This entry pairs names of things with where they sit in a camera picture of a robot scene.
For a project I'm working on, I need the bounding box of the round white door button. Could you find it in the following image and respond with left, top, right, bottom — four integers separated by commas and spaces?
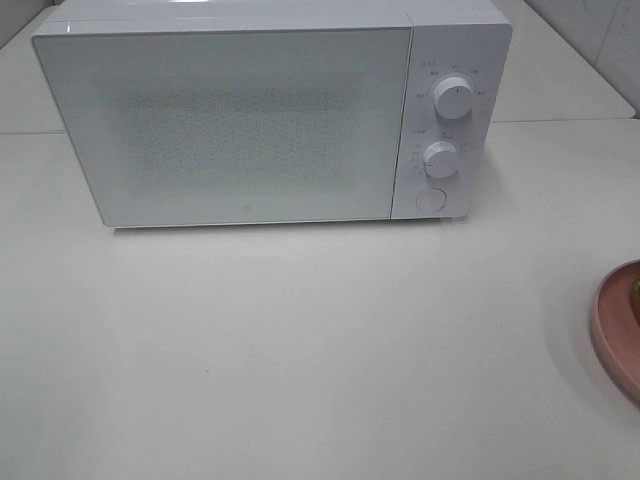
416, 188, 447, 214

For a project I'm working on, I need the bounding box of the white microwave door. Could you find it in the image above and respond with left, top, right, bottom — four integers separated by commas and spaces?
33, 29, 410, 227

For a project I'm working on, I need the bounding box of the pink round plate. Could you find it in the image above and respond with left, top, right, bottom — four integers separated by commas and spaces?
590, 260, 639, 407

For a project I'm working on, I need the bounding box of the burger with lettuce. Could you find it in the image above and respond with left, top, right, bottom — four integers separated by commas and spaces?
630, 278, 640, 324

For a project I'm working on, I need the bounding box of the lower white timer knob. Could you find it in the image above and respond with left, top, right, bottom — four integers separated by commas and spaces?
422, 141, 461, 179

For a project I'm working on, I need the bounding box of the white microwave oven body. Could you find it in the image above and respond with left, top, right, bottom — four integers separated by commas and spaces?
32, 1, 513, 221

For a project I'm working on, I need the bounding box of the upper white power knob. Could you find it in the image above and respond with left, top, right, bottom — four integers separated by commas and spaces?
433, 74, 475, 120

